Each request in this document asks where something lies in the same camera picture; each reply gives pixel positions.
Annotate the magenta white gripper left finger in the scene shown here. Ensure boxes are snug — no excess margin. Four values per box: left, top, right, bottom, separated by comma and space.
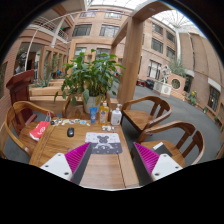
41, 143, 92, 185

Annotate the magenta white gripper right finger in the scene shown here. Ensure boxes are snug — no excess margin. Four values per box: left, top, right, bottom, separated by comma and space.
132, 142, 182, 186

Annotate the black computer mouse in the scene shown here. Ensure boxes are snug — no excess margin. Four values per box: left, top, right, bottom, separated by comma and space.
67, 128, 74, 137

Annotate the grey bear mouse pad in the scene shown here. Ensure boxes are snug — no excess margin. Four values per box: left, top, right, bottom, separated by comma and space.
85, 132, 122, 154

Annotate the wooden chair near right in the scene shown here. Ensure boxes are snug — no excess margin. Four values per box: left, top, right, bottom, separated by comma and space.
137, 121, 205, 167

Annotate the red white bag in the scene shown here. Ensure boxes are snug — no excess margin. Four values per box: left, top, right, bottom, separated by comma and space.
29, 121, 49, 141

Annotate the wooden chair far right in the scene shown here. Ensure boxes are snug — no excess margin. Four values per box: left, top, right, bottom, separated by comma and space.
122, 96, 172, 133

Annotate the white earbuds case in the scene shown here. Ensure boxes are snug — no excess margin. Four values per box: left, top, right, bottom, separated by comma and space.
102, 125, 114, 131

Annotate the wooden chair behind table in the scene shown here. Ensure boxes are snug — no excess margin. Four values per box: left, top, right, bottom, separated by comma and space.
61, 95, 113, 120

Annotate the blue tube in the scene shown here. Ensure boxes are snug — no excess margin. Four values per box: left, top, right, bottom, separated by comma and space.
90, 107, 97, 124

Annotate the white pump bottle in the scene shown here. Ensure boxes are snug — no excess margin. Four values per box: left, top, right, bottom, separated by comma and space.
111, 104, 122, 126

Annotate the yellow liquid bottle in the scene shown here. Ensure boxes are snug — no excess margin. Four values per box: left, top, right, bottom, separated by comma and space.
99, 101, 109, 125

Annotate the wooden chair left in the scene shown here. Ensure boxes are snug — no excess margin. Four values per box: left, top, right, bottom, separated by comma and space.
4, 101, 56, 156

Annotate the green potted plant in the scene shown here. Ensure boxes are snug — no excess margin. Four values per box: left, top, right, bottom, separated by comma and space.
61, 52, 125, 113

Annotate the dark wooden lectern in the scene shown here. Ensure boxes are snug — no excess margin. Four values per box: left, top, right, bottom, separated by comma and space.
5, 69, 38, 128

